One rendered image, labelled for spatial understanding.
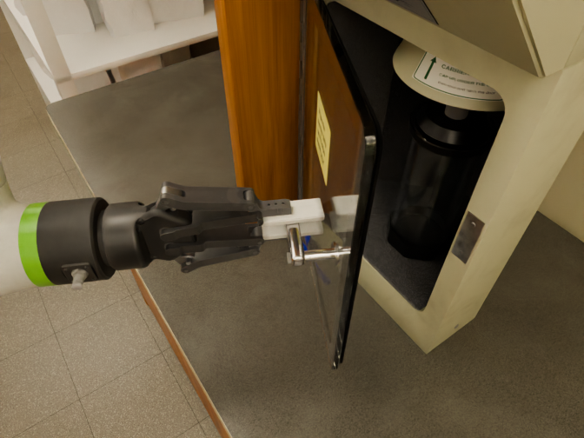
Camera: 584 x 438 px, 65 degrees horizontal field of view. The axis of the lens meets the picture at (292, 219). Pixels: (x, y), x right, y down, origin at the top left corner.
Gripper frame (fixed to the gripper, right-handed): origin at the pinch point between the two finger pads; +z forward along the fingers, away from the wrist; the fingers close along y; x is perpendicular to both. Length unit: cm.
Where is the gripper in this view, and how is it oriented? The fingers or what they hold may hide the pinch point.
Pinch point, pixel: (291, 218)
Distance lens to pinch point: 52.2
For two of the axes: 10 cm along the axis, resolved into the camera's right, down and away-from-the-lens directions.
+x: -1.4, -7.3, 6.7
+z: 9.9, -1.0, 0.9
